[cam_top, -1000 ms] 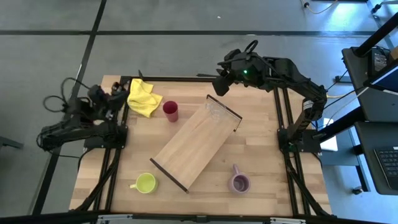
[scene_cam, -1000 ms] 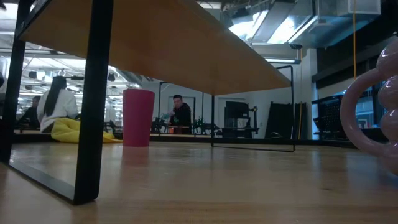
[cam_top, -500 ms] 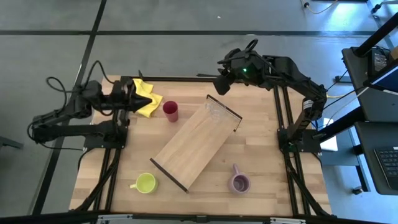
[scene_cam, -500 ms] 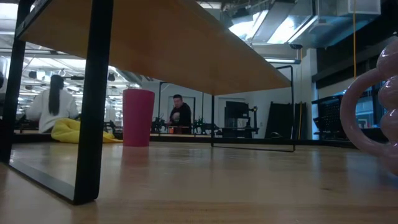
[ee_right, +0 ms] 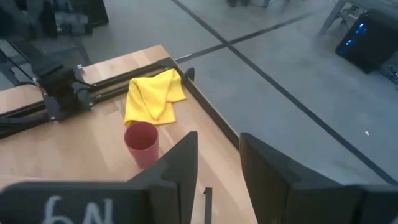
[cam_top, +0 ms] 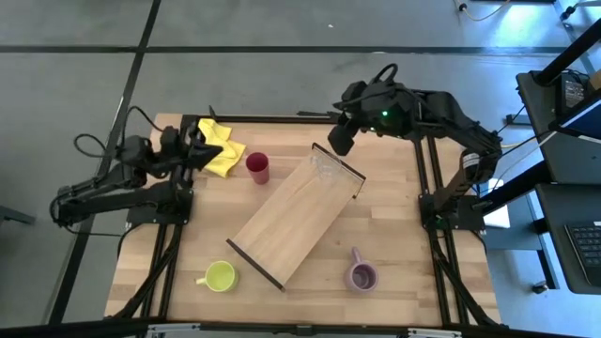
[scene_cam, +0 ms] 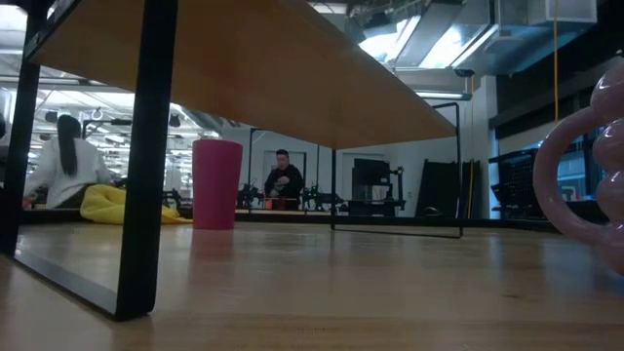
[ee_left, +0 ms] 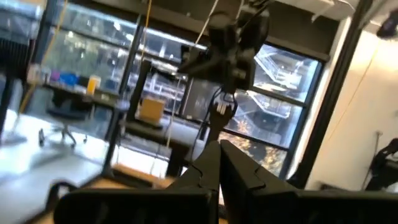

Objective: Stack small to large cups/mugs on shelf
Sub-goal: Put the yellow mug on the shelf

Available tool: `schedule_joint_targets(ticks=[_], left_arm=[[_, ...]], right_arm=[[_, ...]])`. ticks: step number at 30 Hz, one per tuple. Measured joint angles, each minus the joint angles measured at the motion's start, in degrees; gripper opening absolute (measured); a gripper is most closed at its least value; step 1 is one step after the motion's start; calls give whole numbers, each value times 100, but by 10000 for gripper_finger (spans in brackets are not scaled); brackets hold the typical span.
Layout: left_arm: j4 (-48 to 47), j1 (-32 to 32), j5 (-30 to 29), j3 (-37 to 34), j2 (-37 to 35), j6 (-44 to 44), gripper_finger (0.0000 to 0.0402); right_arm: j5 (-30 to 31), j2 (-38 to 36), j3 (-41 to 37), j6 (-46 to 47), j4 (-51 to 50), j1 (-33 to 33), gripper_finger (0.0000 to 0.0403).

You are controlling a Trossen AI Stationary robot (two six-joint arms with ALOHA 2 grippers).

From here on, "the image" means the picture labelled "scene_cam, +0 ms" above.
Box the black aluminium table frame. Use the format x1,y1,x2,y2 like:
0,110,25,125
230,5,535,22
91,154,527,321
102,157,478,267
19,208,562,231

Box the black wire rack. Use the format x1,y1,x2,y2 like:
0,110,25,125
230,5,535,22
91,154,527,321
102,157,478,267
488,148,605,221

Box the red plastic cup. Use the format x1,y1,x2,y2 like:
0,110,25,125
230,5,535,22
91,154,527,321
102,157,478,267
191,138,244,231

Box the black monitor on stand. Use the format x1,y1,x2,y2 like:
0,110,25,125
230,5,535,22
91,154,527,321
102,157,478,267
350,158,407,216

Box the ceiling tube light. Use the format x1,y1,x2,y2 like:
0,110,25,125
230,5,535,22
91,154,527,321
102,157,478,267
413,90,473,102

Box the pink bubble ceramic mug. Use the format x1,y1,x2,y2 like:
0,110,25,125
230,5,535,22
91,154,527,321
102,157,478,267
532,60,624,277

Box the black leaning panels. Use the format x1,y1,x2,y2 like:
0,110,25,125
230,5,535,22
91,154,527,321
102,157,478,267
414,158,482,219

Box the person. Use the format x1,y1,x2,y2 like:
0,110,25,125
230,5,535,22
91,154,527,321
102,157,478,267
21,114,114,211
263,148,306,212

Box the background robot workstation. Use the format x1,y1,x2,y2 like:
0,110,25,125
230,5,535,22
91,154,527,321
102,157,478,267
236,182,350,213

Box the silver ceiling duct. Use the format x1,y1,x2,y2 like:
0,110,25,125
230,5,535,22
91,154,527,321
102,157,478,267
358,0,599,74

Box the yellow cloth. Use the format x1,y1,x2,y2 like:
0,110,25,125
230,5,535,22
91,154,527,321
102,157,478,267
80,183,192,226

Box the wooden shelf with black legs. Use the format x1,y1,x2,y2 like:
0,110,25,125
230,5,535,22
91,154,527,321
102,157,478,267
0,0,463,323

